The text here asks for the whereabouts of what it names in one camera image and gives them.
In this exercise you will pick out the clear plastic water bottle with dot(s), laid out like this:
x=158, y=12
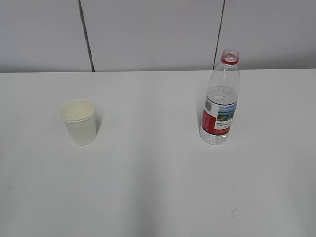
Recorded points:
x=221, y=99

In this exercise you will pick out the white paper cup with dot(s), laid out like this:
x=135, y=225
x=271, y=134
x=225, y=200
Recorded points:
x=79, y=118

